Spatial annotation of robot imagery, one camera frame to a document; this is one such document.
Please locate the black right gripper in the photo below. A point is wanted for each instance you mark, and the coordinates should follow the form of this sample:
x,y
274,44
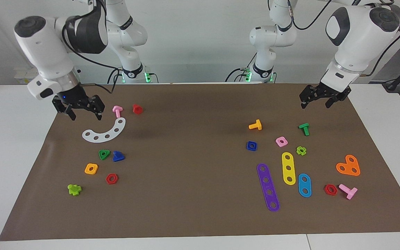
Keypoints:
x,y
76,99

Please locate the brown table mat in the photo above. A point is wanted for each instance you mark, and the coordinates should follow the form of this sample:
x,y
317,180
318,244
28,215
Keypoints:
x,y
193,180

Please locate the green triangular plastic nut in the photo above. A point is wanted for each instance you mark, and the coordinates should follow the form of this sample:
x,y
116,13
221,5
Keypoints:
x,y
100,157

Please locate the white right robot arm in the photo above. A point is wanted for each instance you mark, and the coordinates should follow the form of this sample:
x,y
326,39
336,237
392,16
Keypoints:
x,y
43,45

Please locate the green plastic screw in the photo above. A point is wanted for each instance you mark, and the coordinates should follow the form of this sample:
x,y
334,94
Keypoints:
x,y
305,129

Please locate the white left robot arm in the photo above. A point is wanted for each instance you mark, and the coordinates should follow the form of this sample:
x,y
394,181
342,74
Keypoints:
x,y
356,38

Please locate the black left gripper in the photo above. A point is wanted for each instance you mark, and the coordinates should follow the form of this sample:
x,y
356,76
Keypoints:
x,y
325,92

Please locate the light green cross-head screw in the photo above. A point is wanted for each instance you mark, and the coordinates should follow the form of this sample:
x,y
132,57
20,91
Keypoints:
x,y
74,190

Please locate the blue two-hole plastic plate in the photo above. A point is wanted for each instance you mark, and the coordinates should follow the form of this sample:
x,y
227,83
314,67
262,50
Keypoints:
x,y
304,185

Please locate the pink plastic screw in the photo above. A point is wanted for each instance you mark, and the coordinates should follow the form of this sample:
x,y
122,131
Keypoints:
x,y
117,111
347,191

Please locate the blue triangle-head plastic screw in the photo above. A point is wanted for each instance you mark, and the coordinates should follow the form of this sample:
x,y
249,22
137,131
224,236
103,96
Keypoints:
x,y
118,158

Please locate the white curved plastic plate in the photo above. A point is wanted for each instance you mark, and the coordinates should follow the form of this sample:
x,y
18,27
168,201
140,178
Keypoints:
x,y
101,136

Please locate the red hexagonal plastic nut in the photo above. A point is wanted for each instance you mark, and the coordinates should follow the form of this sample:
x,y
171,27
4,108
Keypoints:
x,y
108,179
326,190

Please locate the yellow three-hole plastic plate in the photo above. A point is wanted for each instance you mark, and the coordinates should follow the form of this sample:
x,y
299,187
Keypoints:
x,y
289,163

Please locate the blue square plastic nut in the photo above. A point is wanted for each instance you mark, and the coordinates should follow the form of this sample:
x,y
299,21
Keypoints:
x,y
248,147

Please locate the pink square plastic nut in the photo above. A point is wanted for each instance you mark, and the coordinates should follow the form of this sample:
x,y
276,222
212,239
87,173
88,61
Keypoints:
x,y
278,143

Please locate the purple four-hole plastic plate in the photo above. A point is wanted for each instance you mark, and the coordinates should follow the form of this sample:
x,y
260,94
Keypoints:
x,y
267,186

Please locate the red plastic screw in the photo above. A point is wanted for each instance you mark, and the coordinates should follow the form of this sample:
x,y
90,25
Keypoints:
x,y
137,109

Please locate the green cross-shaped plastic nut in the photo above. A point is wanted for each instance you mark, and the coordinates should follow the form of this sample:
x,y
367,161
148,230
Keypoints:
x,y
298,151

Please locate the orange square plastic nut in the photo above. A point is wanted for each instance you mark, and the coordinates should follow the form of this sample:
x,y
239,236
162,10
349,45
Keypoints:
x,y
86,170

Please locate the orange plastic screw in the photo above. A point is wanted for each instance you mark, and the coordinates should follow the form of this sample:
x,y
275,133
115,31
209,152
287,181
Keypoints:
x,y
255,126

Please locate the orange angled plastic plate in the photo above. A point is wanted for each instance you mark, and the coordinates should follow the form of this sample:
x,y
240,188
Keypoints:
x,y
347,166

